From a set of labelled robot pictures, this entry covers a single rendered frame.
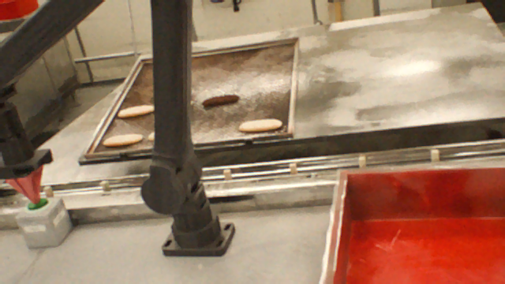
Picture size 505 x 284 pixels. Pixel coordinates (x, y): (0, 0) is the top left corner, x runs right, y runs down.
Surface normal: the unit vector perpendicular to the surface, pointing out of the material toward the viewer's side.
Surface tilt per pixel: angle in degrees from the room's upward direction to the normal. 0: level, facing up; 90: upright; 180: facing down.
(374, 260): 0
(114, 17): 90
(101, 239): 0
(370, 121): 10
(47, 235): 90
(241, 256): 0
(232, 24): 90
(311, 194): 90
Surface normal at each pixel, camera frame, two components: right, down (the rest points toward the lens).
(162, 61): -0.32, 0.43
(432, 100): -0.19, -0.80
